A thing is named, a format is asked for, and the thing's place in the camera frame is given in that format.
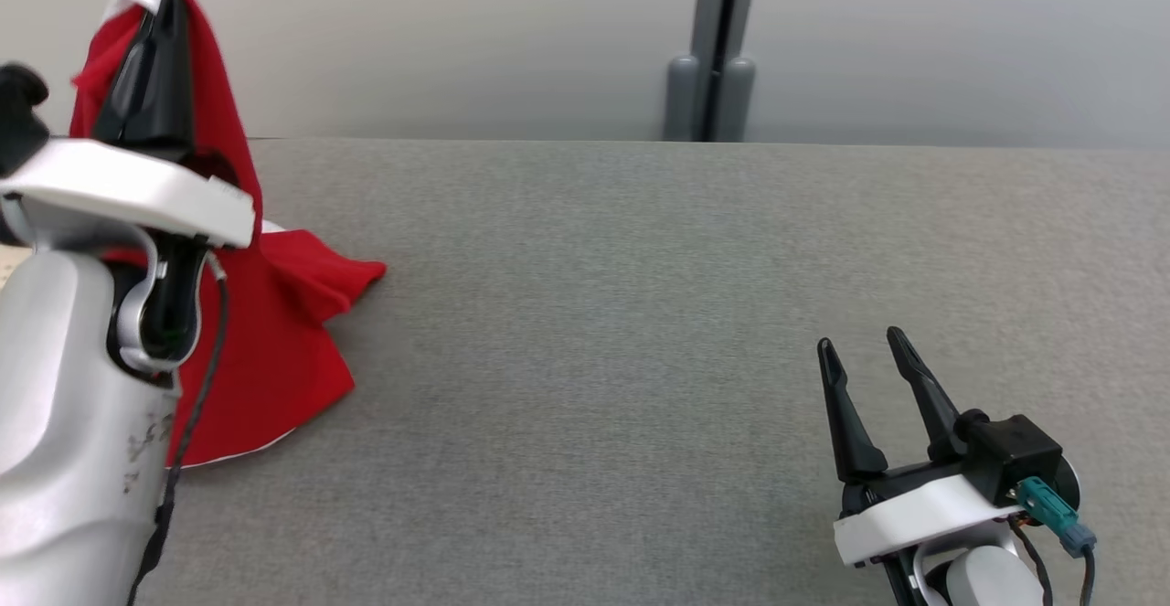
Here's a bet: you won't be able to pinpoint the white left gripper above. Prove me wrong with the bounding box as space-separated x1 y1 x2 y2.
0 0 257 360

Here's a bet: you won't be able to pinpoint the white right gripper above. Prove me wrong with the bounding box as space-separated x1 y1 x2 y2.
816 325 1020 606

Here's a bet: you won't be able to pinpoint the red shorts with white band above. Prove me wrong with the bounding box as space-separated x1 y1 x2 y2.
69 0 387 470

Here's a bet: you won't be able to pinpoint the teal right camera connector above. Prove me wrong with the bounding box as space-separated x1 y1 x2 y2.
1015 478 1098 557

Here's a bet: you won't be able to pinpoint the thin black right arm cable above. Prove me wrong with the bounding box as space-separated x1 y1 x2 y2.
1010 519 1052 606

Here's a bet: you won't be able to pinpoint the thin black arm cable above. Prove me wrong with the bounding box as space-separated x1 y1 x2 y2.
128 254 229 606
1010 519 1052 606

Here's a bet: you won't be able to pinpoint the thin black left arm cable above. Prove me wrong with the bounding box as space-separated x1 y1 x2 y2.
128 254 229 606

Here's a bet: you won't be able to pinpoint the grey partition post two feet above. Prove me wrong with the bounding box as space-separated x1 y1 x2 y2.
663 0 761 143

